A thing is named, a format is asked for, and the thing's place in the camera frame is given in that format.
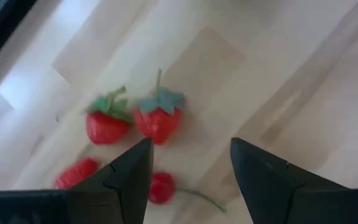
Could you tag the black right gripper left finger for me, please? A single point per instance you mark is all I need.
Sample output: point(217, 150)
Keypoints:
point(126, 186)

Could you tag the red toy cherry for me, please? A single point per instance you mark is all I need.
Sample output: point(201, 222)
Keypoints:
point(162, 188)

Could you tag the red toy strawberry green leaves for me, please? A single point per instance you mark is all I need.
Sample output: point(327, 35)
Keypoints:
point(158, 124)
point(106, 127)

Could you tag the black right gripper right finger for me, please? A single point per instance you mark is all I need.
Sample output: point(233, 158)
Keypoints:
point(275, 193)

